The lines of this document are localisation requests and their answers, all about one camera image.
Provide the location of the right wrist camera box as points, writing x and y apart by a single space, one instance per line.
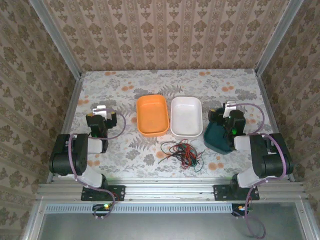
230 107

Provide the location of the grey metal panel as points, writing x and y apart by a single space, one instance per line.
162 227

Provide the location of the aluminium corner post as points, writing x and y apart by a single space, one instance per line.
55 37
280 37

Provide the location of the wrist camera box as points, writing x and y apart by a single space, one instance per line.
230 107
100 110

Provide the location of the orange plastic tray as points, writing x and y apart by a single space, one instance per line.
152 115

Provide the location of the white plastic tray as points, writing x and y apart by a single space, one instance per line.
186 116

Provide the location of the aluminium side rail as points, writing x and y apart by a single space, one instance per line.
265 100
72 105

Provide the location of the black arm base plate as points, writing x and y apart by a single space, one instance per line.
117 192
222 192

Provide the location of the teal plastic tray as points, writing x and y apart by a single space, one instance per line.
215 140

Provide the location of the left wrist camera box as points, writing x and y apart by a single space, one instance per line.
100 110

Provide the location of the aluminium front rail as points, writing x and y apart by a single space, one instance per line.
170 190

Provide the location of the small controller board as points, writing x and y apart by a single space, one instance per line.
101 210
240 210

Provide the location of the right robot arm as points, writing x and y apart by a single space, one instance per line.
270 160

